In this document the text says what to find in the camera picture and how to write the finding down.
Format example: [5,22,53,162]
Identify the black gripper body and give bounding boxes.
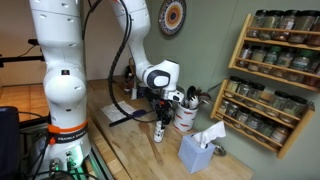
[154,98,176,118]

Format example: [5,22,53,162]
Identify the white spice bottle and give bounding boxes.
[153,119,166,144]

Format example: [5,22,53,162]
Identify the dark glass bottle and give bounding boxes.
[124,68,134,89]

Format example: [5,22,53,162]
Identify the white red-patterned utensil crock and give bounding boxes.
[172,101,200,133]

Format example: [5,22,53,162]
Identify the dark round tin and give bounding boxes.
[137,86,148,99]

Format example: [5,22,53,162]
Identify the blue and black spatula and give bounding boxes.
[108,108,148,128]

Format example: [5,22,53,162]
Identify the wooden spoon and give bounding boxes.
[138,121,165,167]

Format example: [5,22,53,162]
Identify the white slotted spoon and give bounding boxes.
[188,95,201,111]

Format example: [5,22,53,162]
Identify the black ladle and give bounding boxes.
[186,85,198,102]

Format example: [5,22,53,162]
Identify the dark red utensil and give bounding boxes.
[196,87,215,106]

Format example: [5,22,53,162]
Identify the white tissue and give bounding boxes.
[191,120,227,150]

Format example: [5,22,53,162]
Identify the blue tissue box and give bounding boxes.
[177,133,217,175]

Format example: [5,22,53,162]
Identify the white paper napkin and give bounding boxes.
[99,100,136,123]

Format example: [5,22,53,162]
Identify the wooden hoop-shaped object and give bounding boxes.
[127,57,136,76]

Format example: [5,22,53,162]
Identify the glass spice jar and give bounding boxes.
[268,125,291,150]
[245,82,266,108]
[225,75,243,99]
[272,47,296,79]
[273,9,300,42]
[244,111,265,136]
[266,91,291,118]
[247,46,268,72]
[279,95,309,124]
[288,10,320,45]
[247,9,268,39]
[235,79,253,103]
[238,44,255,69]
[217,98,231,116]
[256,117,276,143]
[259,9,285,41]
[233,106,252,130]
[307,16,320,47]
[303,56,320,88]
[225,102,241,121]

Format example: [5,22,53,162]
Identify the small metal dish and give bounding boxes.
[213,144,228,158]

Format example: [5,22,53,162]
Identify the large colourful decorative plate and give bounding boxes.
[158,0,188,37]

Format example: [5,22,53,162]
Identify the wooden spice rack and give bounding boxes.
[228,13,320,94]
[210,78,316,160]

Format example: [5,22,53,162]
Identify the wooden lid spice jar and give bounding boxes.
[256,91,276,113]

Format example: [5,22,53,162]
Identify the green lid spice jar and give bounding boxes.
[286,50,315,83]
[260,46,283,75]

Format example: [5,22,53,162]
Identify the dark blue padded chair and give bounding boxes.
[0,105,21,180]

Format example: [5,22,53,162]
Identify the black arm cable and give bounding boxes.
[106,0,158,124]

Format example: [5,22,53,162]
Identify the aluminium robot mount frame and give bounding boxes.
[76,139,116,180]

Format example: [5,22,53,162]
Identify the black base cables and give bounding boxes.
[18,109,91,180]

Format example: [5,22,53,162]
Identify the black camera boom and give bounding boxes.
[0,38,46,65]

